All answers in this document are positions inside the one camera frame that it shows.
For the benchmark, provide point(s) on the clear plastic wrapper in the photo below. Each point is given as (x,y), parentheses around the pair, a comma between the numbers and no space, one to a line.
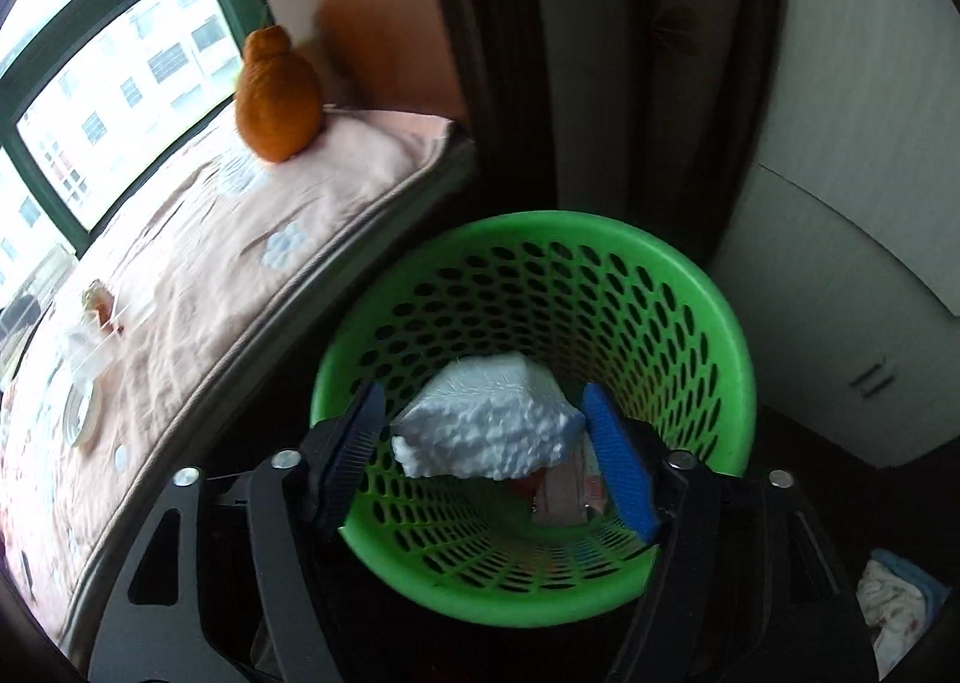
(90,345)

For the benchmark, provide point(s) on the brown patterned curtain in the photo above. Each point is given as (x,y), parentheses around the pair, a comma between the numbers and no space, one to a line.
(637,53)

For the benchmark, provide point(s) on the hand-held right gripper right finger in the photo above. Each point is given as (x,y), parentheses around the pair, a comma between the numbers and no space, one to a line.
(619,458)

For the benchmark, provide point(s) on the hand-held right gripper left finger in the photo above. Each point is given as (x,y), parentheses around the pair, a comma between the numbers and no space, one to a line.
(360,443)

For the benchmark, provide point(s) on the orange plush toy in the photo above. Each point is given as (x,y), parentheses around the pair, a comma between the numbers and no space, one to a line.
(274,98)

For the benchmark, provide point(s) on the dark wooden door frame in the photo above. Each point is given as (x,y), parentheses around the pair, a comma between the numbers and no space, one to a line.
(480,53)

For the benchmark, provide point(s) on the white wardrobe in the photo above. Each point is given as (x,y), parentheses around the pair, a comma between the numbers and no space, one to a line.
(847,128)

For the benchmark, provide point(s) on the blue cloth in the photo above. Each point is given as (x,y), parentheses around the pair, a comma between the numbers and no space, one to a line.
(915,570)

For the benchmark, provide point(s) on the white foam block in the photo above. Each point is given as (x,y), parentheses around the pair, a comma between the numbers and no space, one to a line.
(487,420)

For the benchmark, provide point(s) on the peach flower-print blanket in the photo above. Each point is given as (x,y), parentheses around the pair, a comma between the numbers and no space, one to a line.
(225,263)

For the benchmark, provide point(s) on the pink wrapper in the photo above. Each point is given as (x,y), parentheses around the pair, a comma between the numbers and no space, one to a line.
(559,499)

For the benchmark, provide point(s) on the green perforated plastic basket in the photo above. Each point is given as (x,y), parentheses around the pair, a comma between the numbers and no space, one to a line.
(525,231)

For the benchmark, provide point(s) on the floral white cloth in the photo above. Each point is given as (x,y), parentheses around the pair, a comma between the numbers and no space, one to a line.
(892,615)

